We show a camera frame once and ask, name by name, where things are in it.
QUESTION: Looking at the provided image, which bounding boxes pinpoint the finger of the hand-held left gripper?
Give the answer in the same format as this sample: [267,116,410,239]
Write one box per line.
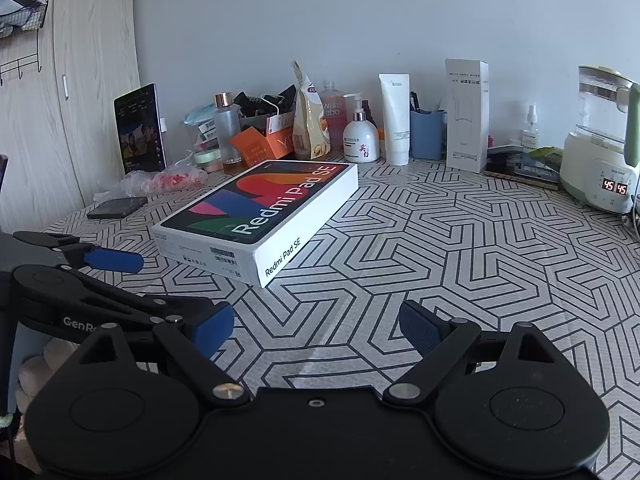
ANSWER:
[65,272,221,333]
[12,231,145,275]

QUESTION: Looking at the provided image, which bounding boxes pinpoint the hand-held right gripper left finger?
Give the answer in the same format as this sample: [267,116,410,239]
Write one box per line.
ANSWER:
[65,302,249,408]

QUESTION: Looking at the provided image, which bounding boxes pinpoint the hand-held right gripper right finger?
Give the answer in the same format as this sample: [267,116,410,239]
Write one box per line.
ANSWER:
[382,301,576,406]

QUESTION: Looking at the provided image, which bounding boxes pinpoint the patterned desktop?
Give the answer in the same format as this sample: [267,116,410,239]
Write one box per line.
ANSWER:
[40,156,640,473]

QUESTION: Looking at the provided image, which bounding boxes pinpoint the small black case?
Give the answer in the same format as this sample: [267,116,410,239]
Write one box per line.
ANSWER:
[87,197,149,220]

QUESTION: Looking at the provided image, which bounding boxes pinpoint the white fluffy cloth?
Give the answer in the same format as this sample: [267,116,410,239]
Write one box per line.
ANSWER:
[16,339,68,413]

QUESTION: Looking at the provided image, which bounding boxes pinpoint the clear plastic bag red items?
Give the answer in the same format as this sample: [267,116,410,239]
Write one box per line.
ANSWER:
[94,152,209,202]

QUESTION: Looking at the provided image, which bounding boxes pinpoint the white tablet box colourful print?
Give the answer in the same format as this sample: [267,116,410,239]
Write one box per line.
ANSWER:
[151,160,360,289]

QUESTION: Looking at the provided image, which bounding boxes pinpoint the standing tablet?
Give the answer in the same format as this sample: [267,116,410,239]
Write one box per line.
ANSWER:
[114,83,167,177]

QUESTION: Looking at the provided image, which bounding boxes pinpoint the round green tin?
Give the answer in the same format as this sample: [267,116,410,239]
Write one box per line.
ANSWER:
[193,150,224,174]

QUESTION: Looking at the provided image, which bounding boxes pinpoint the light wooden wardrobe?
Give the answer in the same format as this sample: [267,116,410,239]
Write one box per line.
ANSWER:
[0,0,142,241]

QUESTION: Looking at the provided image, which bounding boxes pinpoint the labelled clear packet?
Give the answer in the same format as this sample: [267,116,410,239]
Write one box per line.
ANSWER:
[192,117,219,150]

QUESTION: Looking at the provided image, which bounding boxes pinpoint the blue face mask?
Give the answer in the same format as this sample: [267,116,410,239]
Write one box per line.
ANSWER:
[182,104,219,128]

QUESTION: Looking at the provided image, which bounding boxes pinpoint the frosted bottle rose gold cap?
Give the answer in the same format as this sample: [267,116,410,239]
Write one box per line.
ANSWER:
[214,92,242,166]

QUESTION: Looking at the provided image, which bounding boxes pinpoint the stack of books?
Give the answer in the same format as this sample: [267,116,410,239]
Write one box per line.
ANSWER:
[483,144,562,191]

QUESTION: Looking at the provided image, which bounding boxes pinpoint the orange paper box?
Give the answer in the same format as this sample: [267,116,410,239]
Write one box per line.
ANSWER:
[229,126,296,171]

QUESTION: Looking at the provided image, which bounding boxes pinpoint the blue pen holder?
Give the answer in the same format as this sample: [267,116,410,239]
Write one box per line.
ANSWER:
[410,109,447,161]

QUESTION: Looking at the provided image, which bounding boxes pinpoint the white pump bottle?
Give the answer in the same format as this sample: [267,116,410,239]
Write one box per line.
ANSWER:
[342,92,381,163]

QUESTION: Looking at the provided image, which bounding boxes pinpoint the white cosmetic tube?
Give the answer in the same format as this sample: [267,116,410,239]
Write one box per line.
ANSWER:
[378,74,412,167]

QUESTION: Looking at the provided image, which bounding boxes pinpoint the small cardboard box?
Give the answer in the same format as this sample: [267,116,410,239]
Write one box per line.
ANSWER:
[239,109,297,137]

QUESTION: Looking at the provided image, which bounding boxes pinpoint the tall white carton box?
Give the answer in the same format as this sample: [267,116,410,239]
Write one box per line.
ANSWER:
[445,58,490,174]

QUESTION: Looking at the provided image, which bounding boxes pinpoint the green packet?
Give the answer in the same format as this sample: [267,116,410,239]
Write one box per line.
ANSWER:
[529,146,566,170]

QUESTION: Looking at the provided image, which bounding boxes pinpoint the small clear spray bottle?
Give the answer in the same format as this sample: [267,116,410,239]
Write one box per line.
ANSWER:
[522,104,542,152]

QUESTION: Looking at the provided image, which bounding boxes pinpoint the beige snack bag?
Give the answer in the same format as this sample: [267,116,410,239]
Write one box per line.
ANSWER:
[292,61,332,161]

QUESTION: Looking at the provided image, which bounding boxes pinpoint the pink liquid bottle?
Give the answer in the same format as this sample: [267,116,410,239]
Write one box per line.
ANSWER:
[320,80,349,150]

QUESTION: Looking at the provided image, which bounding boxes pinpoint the glass electric kettle green base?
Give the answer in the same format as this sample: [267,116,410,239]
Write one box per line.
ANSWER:
[559,65,640,212]

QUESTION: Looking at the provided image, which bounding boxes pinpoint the black clips and cable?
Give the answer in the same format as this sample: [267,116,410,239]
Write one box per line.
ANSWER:
[232,85,301,117]

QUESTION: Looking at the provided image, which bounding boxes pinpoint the white cable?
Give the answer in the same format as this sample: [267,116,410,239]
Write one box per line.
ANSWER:
[622,192,640,237]

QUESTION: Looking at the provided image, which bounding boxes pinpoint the black wire hanging basket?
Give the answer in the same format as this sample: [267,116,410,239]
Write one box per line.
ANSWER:
[0,0,50,86]

